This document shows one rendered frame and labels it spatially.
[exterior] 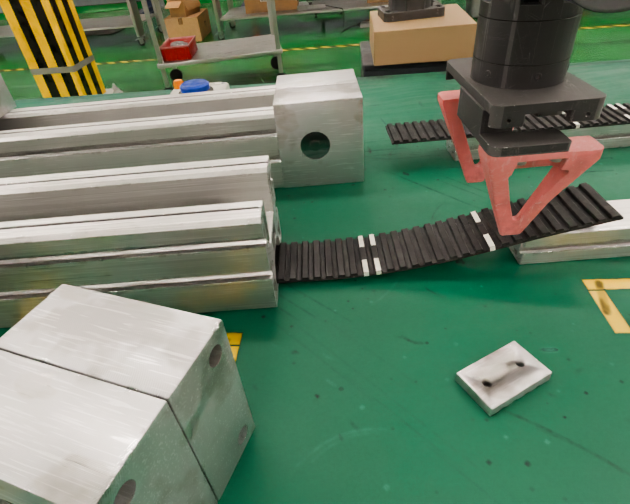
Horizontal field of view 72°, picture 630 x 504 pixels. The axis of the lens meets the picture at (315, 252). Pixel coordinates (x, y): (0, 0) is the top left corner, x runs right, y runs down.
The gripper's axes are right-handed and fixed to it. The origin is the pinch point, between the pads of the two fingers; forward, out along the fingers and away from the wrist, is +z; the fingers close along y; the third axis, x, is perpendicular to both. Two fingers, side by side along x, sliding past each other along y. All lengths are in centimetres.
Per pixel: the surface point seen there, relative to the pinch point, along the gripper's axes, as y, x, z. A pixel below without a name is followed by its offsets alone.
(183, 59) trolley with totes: -302, -103, 56
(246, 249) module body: 4.8, -18.8, -0.4
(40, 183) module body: -3.3, -36.2, -2.8
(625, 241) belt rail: 1.3, 11.1, 4.6
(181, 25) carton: -499, -149, 65
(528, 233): 2.2, 2.4, 2.2
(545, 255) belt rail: 1.9, 4.4, 4.8
